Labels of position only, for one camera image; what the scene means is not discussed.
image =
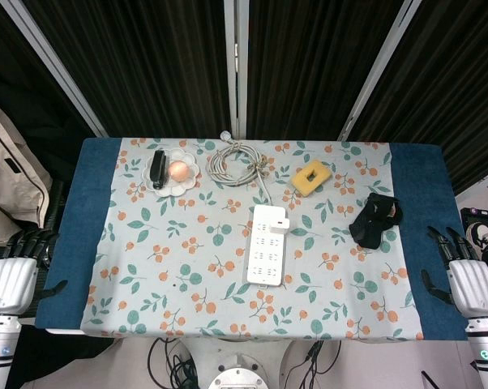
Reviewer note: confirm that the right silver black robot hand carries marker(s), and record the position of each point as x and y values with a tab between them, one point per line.
473	287

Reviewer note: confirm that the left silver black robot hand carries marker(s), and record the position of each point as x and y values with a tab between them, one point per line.
11	283

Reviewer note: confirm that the white power adapter plug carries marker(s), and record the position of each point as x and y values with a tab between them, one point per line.
279	226

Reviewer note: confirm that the white power strip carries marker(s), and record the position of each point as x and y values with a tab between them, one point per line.
264	255

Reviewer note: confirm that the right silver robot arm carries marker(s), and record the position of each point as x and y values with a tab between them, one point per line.
487	352

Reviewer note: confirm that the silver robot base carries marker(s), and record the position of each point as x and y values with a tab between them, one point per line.
238	374

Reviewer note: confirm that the black and white sneaker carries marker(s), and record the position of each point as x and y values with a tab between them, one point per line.
485	235

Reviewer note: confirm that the blue table cover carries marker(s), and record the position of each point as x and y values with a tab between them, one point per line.
71	243

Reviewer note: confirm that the beige jacket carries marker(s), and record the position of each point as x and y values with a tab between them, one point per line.
9	174

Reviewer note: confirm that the black crumpled cloth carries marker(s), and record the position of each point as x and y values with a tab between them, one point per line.
369	229

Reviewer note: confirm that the floral print tablecloth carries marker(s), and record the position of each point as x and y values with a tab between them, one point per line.
187	283

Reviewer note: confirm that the black stapler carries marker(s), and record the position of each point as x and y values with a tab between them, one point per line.
159	168

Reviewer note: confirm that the yellow sponge with hole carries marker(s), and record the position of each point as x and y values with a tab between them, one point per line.
323	174

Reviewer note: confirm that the white flower-shaped plate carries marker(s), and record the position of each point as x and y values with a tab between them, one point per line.
179	188

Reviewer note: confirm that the peach coloured egg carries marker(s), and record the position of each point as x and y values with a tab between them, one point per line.
179	170

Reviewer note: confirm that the white frame pole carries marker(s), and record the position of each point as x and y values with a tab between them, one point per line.
236	61
382	65
57	65

